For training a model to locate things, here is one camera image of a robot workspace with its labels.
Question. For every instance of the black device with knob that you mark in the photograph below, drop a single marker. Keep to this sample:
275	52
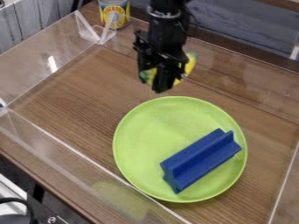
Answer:
18	212

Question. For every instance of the green round plate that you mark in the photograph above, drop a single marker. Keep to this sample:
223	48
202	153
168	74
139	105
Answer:
158	129

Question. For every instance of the yellow toy banana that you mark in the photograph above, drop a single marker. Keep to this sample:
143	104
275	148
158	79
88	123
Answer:
191	65

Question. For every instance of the clear acrylic enclosure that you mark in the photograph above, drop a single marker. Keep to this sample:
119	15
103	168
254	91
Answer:
68	86

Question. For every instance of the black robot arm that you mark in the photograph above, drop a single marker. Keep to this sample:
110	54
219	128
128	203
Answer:
167	7

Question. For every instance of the yellow labelled tin can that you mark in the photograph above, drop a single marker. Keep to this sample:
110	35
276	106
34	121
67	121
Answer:
118	10

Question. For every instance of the blue plastic block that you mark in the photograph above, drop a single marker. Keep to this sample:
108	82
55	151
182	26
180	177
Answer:
198	159

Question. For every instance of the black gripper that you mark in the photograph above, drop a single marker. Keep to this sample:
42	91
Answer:
159	46

